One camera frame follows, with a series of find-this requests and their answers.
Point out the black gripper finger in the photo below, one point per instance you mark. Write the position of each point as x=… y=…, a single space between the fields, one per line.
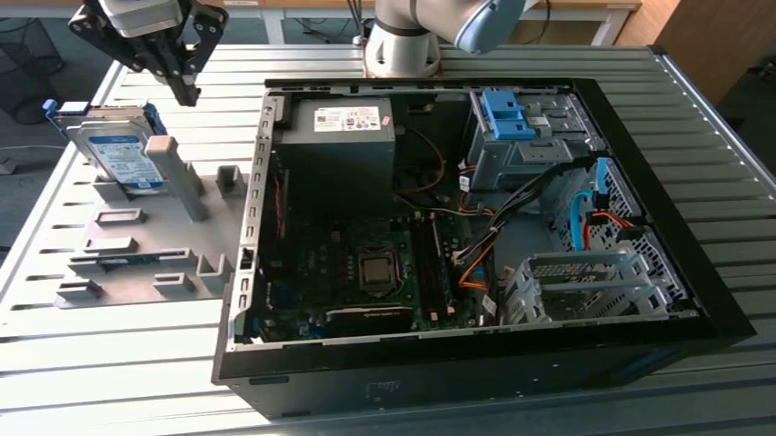
x=209 y=27
x=91 y=32

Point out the hard disk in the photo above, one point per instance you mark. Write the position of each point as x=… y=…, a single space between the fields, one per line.
x=125 y=154

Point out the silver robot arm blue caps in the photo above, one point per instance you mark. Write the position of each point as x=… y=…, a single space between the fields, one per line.
x=400 y=50

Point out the silver disk bay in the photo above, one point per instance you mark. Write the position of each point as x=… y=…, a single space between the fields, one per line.
x=583 y=284

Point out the grey power supply box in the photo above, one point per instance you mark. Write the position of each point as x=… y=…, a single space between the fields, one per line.
x=340 y=119

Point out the grey plastic parts rack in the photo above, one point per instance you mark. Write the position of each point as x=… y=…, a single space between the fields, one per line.
x=151 y=236

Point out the blue RAM stick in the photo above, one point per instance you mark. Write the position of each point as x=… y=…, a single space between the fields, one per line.
x=127 y=261

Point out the blue plastic cage latch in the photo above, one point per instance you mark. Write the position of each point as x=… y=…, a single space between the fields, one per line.
x=507 y=118

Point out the green motherboard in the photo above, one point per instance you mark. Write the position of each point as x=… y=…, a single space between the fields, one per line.
x=321 y=272

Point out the silver CPU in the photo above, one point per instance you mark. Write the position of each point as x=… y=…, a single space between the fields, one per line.
x=376 y=270

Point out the silver optical drive cage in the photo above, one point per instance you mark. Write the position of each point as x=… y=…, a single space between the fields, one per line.
x=533 y=154

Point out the CPU socket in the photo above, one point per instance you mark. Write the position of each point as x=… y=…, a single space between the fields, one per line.
x=378 y=289

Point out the black RAM stick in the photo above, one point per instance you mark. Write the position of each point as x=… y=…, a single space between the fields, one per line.
x=442 y=268

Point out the black graphics card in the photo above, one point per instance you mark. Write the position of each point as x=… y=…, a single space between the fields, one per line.
x=370 y=318

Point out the wooden cabinet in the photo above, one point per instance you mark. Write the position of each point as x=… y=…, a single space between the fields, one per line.
x=715 y=45

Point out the black open PC case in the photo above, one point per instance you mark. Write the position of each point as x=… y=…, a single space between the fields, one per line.
x=485 y=377

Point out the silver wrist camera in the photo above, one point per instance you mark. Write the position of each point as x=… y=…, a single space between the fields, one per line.
x=142 y=16

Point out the white frame wooden desk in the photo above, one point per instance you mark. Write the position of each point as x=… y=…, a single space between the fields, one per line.
x=273 y=27

